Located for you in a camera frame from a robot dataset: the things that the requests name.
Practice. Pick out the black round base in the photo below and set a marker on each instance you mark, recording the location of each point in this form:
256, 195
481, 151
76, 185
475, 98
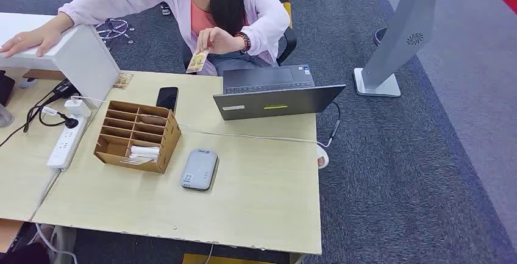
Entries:
379, 36

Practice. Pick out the black office chair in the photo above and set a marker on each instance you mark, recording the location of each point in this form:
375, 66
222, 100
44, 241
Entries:
288, 42

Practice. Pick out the small white device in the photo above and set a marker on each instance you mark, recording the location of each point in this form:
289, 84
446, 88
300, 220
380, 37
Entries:
28, 83

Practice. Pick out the person's right hand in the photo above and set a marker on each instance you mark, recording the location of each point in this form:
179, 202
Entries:
36, 38

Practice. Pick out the person's left hand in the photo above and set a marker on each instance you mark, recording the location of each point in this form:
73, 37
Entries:
220, 41

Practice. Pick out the grey translucent object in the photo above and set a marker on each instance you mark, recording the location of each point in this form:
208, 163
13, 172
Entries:
5, 117

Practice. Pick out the white charger block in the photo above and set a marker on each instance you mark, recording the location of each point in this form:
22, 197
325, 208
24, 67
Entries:
77, 108

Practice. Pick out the grey card reader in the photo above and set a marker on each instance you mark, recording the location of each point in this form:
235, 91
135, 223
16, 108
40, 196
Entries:
199, 169

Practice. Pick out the black device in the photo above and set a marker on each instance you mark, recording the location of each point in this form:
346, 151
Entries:
5, 87

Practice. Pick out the black smartphone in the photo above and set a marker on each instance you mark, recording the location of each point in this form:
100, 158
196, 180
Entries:
167, 98

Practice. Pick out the grey kiosk stand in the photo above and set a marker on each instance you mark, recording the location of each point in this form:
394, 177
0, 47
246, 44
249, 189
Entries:
400, 36

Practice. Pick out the cardboard compartment organizer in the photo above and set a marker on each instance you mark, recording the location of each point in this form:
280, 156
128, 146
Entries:
169, 141

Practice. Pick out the pale printed card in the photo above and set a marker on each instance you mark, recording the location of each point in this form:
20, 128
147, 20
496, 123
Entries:
135, 160

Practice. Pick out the white power strip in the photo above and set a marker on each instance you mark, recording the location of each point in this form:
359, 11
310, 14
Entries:
66, 143

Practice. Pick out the dark grey laptop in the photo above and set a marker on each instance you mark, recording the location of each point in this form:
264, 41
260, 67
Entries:
274, 102

